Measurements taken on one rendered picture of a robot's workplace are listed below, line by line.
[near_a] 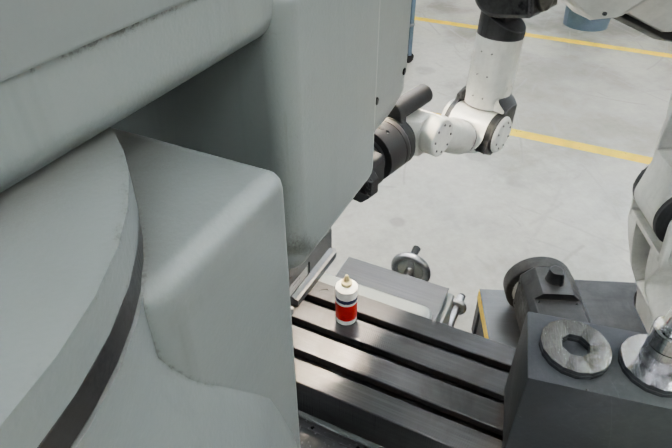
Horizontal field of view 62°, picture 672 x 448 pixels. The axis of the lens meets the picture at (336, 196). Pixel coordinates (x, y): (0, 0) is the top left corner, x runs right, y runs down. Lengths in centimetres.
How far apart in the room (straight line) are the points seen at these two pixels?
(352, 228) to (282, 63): 231
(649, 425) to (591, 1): 62
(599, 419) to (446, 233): 194
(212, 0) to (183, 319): 17
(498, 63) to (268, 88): 78
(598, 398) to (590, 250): 203
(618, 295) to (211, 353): 153
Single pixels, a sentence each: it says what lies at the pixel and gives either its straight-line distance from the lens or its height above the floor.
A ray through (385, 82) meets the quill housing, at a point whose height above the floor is 143.
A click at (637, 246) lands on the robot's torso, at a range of 146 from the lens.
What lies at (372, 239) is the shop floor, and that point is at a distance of 263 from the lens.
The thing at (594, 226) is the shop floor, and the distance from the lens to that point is 297.
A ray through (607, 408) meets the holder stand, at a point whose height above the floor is 107.
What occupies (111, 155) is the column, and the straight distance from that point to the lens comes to 28.
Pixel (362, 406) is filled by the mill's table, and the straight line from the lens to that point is 95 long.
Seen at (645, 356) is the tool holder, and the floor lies 112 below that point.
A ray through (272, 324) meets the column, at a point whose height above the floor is 142.
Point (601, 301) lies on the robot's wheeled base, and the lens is 172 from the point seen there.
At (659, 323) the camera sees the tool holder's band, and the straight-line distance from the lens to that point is 81.
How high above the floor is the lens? 170
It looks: 36 degrees down
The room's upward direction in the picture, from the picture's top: straight up
